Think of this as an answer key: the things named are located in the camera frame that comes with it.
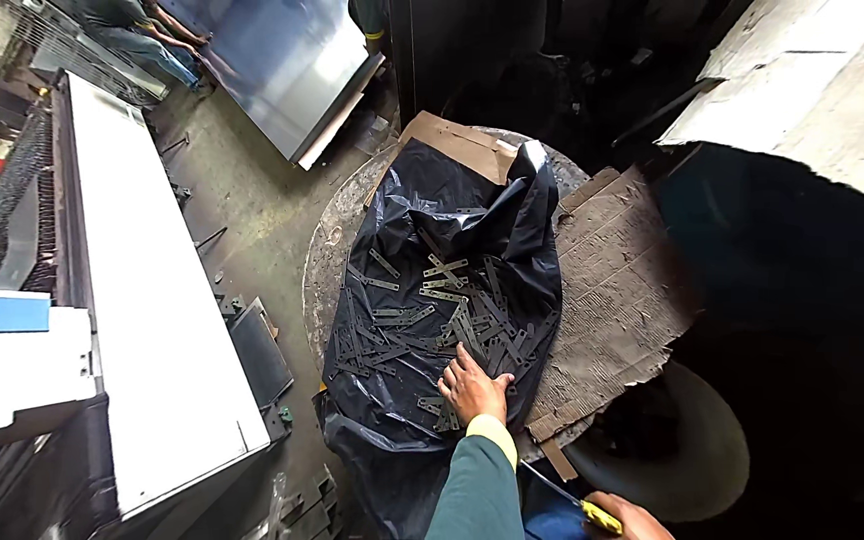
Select dark metal cabinet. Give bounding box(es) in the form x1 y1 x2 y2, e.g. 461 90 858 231
389 0 547 130

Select person's right hand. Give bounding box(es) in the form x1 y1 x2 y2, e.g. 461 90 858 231
582 491 676 540

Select narrow brown cardboard strip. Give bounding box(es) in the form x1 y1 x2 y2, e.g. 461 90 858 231
540 438 579 483

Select blue and white panel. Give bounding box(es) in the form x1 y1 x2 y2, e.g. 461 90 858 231
0 288 51 335

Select clear plastic wrap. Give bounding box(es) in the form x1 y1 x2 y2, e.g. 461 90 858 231
267 471 288 540

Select person's left forearm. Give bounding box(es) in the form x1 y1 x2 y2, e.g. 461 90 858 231
424 413 525 540

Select pile of metal hinge strips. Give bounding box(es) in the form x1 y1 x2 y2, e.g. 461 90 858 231
332 207 560 433

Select black plastic bag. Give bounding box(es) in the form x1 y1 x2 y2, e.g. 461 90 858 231
314 138 564 540

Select large shiny metal sheet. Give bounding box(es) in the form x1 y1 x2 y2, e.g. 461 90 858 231
157 0 386 171

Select yellow-handled screwdriver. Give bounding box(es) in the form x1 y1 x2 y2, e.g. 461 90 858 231
520 459 624 536

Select corrugated brown cardboard sheet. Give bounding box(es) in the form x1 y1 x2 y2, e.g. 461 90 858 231
525 165 702 444

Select brown cardboard piece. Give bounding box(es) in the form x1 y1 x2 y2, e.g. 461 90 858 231
363 111 519 209

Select large round pale ring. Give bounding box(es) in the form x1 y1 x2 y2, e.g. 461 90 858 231
565 360 751 524

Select person's left hand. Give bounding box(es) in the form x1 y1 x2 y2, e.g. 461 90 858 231
437 342 516 429

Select person's legs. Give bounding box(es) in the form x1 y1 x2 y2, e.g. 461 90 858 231
520 466 591 540

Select grey rectangular metal panel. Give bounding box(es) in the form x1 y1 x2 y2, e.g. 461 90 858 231
228 297 295 411

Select large pale cardboard sheet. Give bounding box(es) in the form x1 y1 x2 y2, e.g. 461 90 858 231
657 0 864 210

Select large white machine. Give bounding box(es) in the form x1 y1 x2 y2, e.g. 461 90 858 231
0 69 273 540

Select round worn table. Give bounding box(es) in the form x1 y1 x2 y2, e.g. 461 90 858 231
303 126 600 463

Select pile of metal scraps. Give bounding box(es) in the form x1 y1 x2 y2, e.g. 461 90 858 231
259 464 343 540

